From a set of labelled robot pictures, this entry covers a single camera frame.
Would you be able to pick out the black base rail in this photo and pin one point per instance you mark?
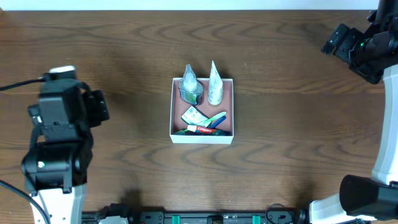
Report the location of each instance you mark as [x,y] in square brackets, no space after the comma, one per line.
[121,213]

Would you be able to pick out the green red toothpaste tube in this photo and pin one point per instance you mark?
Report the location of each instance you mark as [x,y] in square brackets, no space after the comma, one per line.
[193,130]

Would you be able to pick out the green white toothbrush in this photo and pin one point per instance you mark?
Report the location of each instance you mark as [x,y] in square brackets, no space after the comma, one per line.
[215,117]

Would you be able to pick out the blue disposable razor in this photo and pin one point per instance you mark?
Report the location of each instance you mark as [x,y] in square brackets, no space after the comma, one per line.
[217,122]

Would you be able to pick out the white patterned cream tube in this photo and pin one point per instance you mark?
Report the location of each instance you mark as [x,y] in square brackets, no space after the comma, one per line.
[215,88]

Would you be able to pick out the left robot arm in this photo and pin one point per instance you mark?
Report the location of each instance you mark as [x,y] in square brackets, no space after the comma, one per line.
[60,149]

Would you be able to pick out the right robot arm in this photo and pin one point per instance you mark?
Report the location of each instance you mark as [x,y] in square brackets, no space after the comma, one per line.
[372,198]

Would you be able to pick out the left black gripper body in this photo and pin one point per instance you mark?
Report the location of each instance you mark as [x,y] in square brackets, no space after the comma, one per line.
[99,106]

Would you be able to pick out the green white soap box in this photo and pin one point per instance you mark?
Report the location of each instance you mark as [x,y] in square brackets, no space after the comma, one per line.
[193,116]

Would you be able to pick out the white open cardboard box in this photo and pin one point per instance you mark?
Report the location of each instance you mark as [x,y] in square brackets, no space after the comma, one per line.
[178,107]

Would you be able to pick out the clear pump soap bottle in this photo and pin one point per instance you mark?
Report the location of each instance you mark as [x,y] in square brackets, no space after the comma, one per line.
[191,90]

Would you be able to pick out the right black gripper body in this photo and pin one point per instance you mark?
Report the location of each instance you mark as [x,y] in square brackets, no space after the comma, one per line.
[336,41]

